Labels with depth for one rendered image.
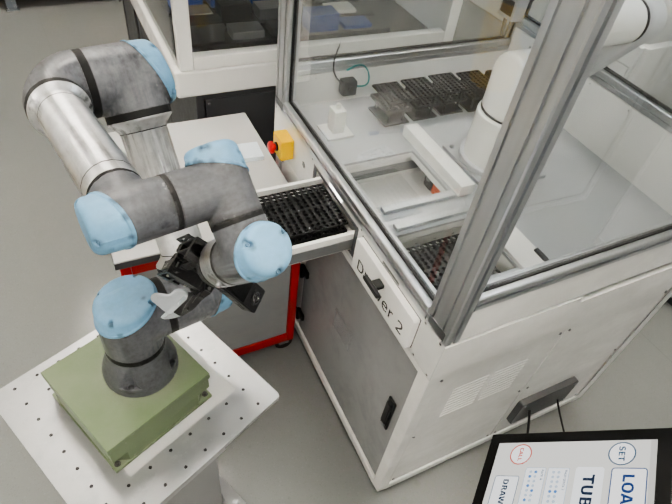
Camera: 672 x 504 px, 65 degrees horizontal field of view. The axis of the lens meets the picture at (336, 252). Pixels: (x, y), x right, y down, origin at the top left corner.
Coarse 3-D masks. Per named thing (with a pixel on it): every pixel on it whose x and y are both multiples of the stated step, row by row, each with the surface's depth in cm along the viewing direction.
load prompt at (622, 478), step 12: (612, 468) 80; (624, 468) 78; (636, 468) 77; (648, 468) 76; (612, 480) 78; (624, 480) 77; (636, 480) 76; (612, 492) 77; (624, 492) 76; (636, 492) 75
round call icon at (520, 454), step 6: (516, 444) 95; (522, 444) 94; (528, 444) 93; (534, 444) 92; (516, 450) 94; (522, 450) 93; (528, 450) 92; (510, 456) 94; (516, 456) 93; (522, 456) 92; (528, 456) 91; (510, 462) 93; (516, 462) 92; (522, 462) 91; (528, 462) 90
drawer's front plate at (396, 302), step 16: (368, 256) 134; (368, 272) 137; (384, 272) 130; (368, 288) 139; (384, 288) 131; (384, 304) 133; (400, 304) 125; (400, 320) 127; (416, 320) 121; (400, 336) 129
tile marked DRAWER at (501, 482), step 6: (498, 480) 91; (504, 480) 90; (510, 480) 90; (516, 480) 89; (492, 486) 91; (498, 486) 90; (504, 486) 89; (510, 486) 89; (516, 486) 88; (492, 492) 90; (498, 492) 89; (504, 492) 89; (510, 492) 88; (492, 498) 89; (498, 498) 88; (504, 498) 88; (510, 498) 87
